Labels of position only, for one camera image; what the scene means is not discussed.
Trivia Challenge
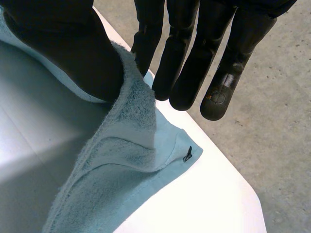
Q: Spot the pale blue towel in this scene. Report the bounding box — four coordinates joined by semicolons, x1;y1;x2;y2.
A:
0;6;204;233

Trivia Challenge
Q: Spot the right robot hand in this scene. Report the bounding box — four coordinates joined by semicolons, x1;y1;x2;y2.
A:
0;0;298;121

